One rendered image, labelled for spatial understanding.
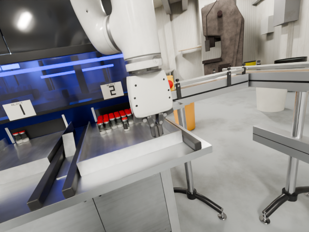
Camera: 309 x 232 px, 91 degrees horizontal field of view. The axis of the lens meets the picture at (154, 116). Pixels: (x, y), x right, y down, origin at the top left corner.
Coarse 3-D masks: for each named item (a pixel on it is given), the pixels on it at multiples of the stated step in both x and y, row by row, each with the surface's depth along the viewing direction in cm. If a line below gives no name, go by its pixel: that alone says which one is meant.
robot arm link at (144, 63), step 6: (156, 54) 31; (126, 60) 32; (132, 60) 31; (138, 60) 30; (144, 60) 30; (150, 60) 31; (156, 60) 31; (126, 66) 33; (132, 66) 31; (138, 66) 31; (144, 66) 31; (150, 66) 31; (156, 66) 33; (132, 72) 34; (138, 72) 33
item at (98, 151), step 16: (96, 128) 64; (144, 128) 54; (176, 128) 42; (96, 144) 49; (112, 144) 47; (128, 144) 45; (144, 144) 37; (160, 144) 39; (80, 160) 36; (96, 160) 35; (112, 160) 36
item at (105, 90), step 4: (108, 84) 64; (112, 84) 64; (116, 84) 65; (120, 84) 65; (104, 88) 63; (108, 88) 64; (112, 88) 64; (116, 88) 65; (120, 88) 66; (104, 92) 64; (108, 92) 64; (112, 92) 65; (116, 92) 65; (120, 92) 66; (104, 96) 64; (108, 96) 65; (112, 96) 65; (116, 96) 66
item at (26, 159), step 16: (0, 144) 60; (16, 144) 63; (32, 144) 60; (48, 144) 57; (0, 160) 50; (16, 160) 48; (32, 160) 46; (48, 160) 39; (0, 176) 36; (16, 176) 37
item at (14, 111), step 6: (18, 102) 55; (24, 102) 56; (30, 102) 56; (6, 108) 54; (12, 108) 55; (18, 108) 56; (24, 108) 56; (30, 108) 57; (12, 114) 55; (18, 114) 56; (30, 114) 57
